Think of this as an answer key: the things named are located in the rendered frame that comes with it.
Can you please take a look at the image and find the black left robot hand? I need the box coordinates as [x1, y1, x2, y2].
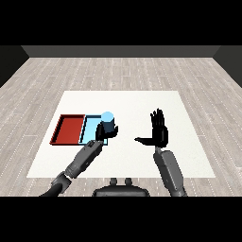
[95, 122, 119, 142]

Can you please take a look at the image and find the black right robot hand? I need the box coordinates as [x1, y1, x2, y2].
[134, 108, 169, 148]

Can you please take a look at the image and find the blue can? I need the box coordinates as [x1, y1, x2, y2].
[100, 111, 115, 133]

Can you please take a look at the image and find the light blue shallow open box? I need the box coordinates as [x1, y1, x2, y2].
[78, 113, 109, 147]

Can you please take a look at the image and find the red shallow open box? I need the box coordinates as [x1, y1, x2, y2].
[49, 113, 87, 147]

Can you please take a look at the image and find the dark grey robot body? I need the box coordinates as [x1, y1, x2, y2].
[92, 178, 151, 198]

